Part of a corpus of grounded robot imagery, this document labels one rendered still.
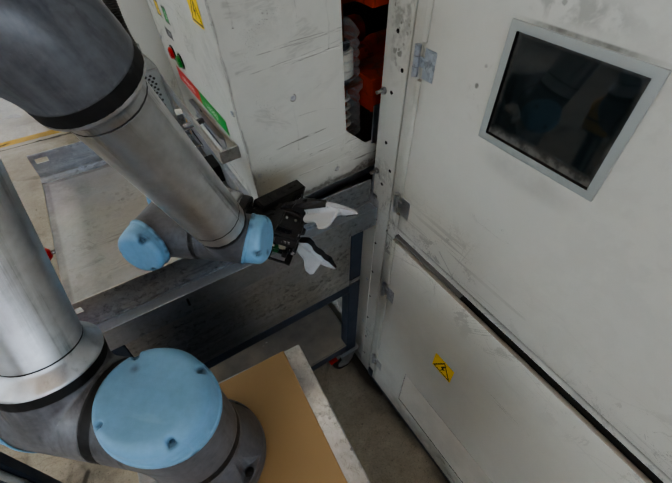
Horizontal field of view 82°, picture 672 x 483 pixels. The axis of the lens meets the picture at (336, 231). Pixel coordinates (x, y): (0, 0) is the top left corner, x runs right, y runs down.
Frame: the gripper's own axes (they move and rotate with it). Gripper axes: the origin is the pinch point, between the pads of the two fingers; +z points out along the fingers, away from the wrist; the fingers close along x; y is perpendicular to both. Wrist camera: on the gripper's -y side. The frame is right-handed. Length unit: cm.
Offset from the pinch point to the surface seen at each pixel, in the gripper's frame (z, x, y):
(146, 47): -71, -6, -57
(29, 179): -184, -138, -106
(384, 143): 1.8, 8.1, -22.9
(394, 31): -3.8, 29.5, -22.2
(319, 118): -12.4, 11.1, -18.9
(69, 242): -58, -27, 1
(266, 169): -19.3, 1.4, -10.5
